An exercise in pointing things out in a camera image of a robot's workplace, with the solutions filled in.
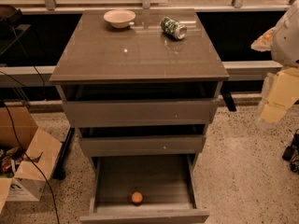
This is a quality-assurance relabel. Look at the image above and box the white ceramic bowl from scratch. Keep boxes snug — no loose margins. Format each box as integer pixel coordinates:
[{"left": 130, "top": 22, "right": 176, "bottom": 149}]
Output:
[{"left": 104, "top": 9, "right": 135, "bottom": 29}]

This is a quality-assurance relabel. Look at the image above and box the green soda can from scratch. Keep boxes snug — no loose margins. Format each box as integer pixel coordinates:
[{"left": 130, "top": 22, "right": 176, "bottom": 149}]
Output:
[{"left": 160, "top": 17, "right": 187, "bottom": 40}]

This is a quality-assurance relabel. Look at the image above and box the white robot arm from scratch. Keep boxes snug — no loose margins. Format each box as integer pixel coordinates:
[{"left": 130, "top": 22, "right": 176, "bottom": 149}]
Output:
[{"left": 251, "top": 0, "right": 299, "bottom": 124}]

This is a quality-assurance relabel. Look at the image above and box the brown cardboard box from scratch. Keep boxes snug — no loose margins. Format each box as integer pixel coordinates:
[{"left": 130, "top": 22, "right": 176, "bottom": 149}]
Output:
[{"left": 0, "top": 107, "right": 62, "bottom": 212}]

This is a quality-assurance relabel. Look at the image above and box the dark object on shelf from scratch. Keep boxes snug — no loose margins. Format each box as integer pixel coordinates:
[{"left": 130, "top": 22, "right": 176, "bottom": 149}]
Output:
[{"left": 0, "top": 5, "right": 22, "bottom": 34}]

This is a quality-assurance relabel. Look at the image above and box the grey drawer cabinet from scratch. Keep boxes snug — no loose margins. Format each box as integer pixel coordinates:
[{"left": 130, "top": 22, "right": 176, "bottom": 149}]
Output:
[{"left": 49, "top": 8, "right": 231, "bottom": 161}]

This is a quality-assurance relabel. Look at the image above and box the grey drawer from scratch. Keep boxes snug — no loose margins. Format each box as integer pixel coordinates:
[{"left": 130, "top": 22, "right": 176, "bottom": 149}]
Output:
[
  {"left": 63, "top": 98, "right": 219, "bottom": 128},
  {"left": 80, "top": 124, "right": 206, "bottom": 157},
  {"left": 80, "top": 154, "right": 209, "bottom": 224}
]

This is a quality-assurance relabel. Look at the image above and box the grey middle drawer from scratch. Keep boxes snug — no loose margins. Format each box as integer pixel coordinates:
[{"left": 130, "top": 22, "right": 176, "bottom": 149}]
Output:
[{"left": 80, "top": 124, "right": 206, "bottom": 157}]

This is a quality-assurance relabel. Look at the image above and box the grey bottom drawer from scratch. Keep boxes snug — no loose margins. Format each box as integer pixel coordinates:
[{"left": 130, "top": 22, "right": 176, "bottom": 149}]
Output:
[{"left": 80, "top": 154, "right": 209, "bottom": 224}]

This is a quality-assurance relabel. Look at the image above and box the black cable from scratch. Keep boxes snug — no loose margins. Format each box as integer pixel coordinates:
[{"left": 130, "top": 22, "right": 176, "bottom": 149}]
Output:
[{"left": 0, "top": 100, "right": 61, "bottom": 224}]

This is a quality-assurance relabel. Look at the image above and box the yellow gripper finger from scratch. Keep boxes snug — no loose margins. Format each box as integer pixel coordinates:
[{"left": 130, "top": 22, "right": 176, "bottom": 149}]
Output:
[
  {"left": 259, "top": 67, "right": 299, "bottom": 124},
  {"left": 250, "top": 28, "right": 276, "bottom": 52}
]

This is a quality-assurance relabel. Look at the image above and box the black power adapter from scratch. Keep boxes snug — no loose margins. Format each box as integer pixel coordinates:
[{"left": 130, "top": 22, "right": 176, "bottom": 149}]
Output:
[{"left": 282, "top": 133, "right": 299, "bottom": 173}]

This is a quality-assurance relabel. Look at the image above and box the black floor bar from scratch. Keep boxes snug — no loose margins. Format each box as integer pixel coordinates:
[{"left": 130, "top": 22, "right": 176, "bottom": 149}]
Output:
[{"left": 52, "top": 128, "right": 75, "bottom": 180}]

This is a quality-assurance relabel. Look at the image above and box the orange fruit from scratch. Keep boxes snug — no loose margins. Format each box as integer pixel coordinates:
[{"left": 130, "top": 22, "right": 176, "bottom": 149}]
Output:
[{"left": 131, "top": 191, "right": 143, "bottom": 204}]

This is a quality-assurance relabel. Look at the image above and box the grey top drawer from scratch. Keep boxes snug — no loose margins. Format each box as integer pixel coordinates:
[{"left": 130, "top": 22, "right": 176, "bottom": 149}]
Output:
[{"left": 63, "top": 98, "right": 219, "bottom": 128}]

